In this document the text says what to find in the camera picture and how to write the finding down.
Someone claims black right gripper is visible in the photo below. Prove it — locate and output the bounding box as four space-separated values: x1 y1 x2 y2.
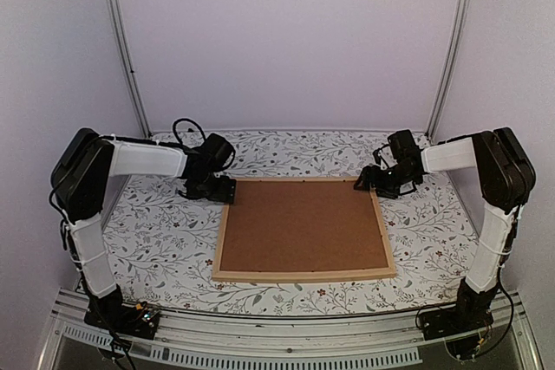
351 165 415 202

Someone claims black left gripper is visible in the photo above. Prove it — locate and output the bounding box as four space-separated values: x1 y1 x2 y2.
189 173 238 206

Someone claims brown frame backing board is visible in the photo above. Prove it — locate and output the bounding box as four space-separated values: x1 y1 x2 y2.
219 181 389 274

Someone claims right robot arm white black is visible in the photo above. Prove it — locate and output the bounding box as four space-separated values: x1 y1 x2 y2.
354 127 536 332

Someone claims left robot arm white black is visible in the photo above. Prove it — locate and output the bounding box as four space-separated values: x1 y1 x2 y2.
49 127 236 330

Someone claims floral patterned table cover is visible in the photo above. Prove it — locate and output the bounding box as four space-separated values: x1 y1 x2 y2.
103 131 478 316

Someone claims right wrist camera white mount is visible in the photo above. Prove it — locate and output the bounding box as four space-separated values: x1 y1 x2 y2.
372 144 392 171

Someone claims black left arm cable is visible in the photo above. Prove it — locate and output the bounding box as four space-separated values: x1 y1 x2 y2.
172 117 209 150

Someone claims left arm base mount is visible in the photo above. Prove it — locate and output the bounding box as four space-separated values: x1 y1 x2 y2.
84 298 160 340

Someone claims front aluminium rail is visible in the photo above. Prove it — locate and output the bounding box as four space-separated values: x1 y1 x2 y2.
37 290 544 369

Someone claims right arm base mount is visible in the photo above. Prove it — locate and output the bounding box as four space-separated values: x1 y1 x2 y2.
416 297 493 341

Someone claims right aluminium corner post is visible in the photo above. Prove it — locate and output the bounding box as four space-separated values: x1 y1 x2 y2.
426 0 471 140

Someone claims aluminium corner post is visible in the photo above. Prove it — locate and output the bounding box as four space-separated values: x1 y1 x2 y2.
426 0 471 140
106 0 152 138

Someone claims left aluminium corner post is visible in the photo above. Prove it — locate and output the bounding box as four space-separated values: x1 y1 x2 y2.
106 0 152 138

